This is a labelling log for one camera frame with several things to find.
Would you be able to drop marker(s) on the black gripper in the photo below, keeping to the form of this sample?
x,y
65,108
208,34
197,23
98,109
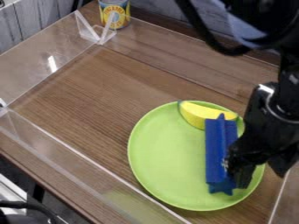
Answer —
x,y
270,139

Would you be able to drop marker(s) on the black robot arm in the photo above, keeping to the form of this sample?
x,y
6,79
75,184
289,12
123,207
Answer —
x,y
265,25

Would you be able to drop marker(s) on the yellow banana-shaped sponge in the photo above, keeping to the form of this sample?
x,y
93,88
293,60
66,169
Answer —
x,y
197,112

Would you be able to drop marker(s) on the blue star-shaped block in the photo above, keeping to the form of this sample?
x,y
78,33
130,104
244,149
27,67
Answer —
x,y
221,135

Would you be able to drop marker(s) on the green plate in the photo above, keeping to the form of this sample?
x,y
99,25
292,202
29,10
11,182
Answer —
x,y
166,156

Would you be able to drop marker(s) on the clear acrylic enclosure wall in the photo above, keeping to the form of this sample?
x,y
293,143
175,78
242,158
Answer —
x,y
75,94

